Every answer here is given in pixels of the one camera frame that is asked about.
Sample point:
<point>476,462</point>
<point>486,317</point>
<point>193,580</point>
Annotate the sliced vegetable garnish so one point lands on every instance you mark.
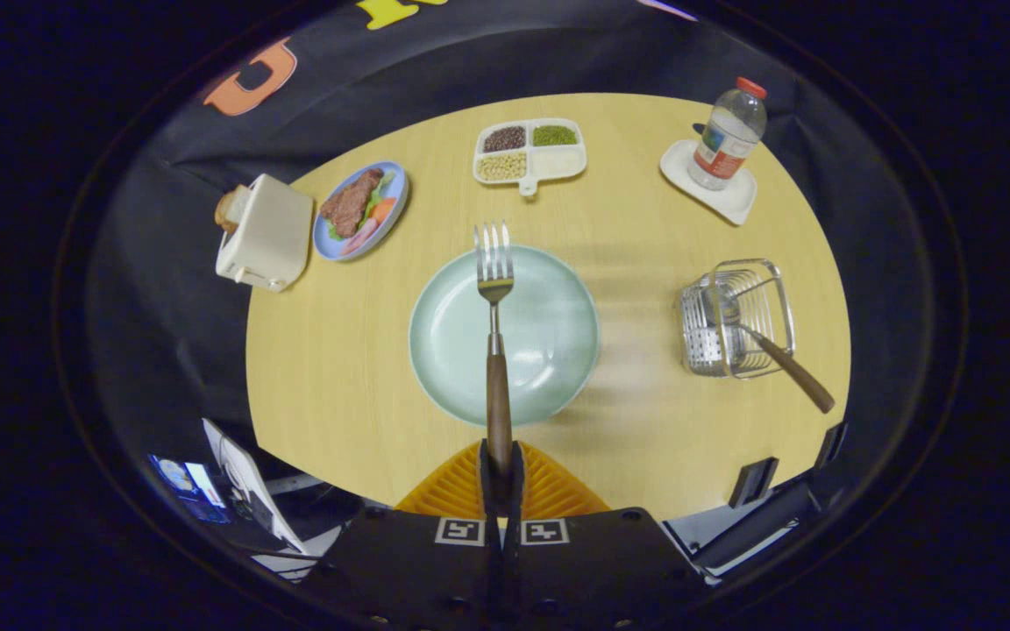
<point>382,210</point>

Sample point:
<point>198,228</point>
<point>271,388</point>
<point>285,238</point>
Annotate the cream toaster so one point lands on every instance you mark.
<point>268,232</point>

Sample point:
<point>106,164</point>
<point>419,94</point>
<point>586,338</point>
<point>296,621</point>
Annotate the black rectangular block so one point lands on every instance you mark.
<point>752,482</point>
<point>831,445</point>

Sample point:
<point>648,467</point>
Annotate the pile of green beans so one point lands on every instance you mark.
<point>554,136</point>

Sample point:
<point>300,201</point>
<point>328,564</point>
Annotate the small blue plate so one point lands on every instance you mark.
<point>321,237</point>

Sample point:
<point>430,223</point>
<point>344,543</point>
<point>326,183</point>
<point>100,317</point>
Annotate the pile of red beans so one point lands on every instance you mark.
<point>505,139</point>

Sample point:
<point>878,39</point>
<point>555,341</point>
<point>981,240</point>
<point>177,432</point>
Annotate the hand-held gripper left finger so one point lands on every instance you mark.
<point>484,491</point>

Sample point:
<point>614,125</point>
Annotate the white square coaster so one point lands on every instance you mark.
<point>729,206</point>

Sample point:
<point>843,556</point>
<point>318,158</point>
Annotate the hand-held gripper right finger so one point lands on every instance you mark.
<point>515,491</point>

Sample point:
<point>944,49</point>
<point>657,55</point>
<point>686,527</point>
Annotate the white divided dish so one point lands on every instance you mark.
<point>562,162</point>

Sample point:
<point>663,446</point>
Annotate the pile of yellow soybeans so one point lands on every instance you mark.
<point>502,166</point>

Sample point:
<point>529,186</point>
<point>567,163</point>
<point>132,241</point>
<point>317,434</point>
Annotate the clear red-capped water bottle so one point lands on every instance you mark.
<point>724,140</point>

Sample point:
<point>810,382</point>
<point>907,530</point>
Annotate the large pale green plate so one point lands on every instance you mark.
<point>549,350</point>

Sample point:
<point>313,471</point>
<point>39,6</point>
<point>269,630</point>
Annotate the toasted bread slice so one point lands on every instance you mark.
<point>227,210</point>

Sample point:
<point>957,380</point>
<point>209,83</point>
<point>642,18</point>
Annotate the laptop screen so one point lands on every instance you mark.
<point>189,486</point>

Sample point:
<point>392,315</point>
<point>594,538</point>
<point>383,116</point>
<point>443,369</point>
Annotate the cooked steak piece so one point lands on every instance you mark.
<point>349,206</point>

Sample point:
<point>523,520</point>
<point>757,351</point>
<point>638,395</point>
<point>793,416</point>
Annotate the white board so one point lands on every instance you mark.
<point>242,478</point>

